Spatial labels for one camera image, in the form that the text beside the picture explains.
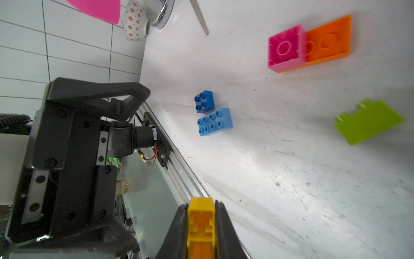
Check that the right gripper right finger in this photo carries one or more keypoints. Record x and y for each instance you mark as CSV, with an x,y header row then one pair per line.
x,y
228,245

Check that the silver wire cup rack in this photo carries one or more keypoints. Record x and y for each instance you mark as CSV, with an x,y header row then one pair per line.
x,y
158,12

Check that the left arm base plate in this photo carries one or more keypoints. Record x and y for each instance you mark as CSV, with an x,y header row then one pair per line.
x,y
163,145

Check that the dark blue lego brick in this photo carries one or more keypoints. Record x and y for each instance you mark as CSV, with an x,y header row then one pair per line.
x,y
204,102

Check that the small pink lego brick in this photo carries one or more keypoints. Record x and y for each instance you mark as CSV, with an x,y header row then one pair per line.
x,y
287,49

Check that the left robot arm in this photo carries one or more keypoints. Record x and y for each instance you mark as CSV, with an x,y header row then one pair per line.
x,y
136,137

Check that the patterned white mug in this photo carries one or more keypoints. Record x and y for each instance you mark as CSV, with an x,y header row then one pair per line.
x,y
136,23

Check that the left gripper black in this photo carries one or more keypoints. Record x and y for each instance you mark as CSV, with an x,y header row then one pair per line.
x,y
65,189

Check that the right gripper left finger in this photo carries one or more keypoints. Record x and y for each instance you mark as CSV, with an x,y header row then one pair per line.
x,y
175,243

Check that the aluminium mounting rail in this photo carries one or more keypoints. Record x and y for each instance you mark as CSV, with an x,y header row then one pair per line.
x,y
184,181

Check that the yellow lego brick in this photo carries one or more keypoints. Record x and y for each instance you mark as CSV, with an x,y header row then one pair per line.
x,y
201,236

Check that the lime green lego brick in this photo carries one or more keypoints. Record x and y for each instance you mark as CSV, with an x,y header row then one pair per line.
x,y
371,118

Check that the silver fork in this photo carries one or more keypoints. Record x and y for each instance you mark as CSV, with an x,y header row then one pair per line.
x,y
200,16

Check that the light blue lego brick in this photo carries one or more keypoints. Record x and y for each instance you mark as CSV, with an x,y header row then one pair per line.
x,y
216,121

